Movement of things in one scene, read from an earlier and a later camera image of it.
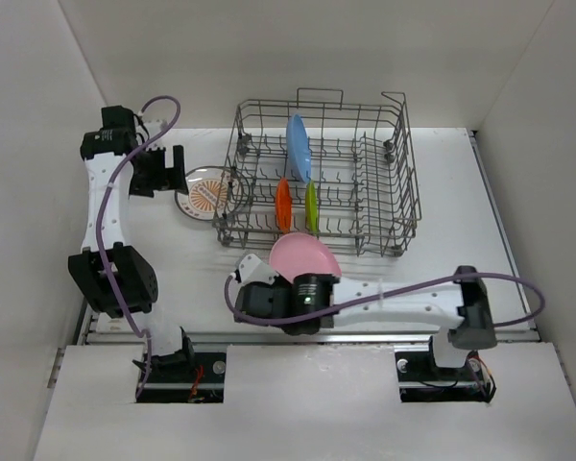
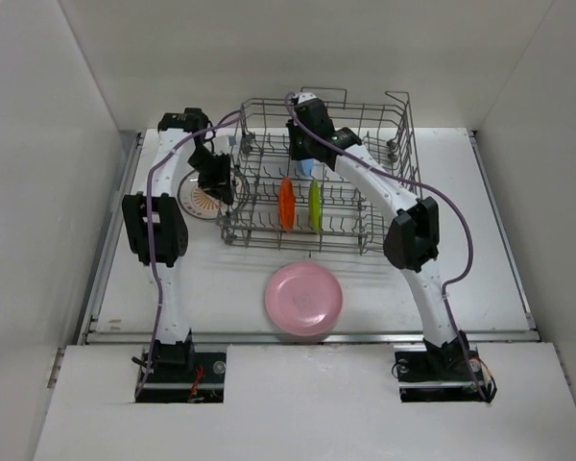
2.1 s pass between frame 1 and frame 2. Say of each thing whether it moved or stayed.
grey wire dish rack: stayed
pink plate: moved
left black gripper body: moved
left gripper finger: moved
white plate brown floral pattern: stayed
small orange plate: stayed
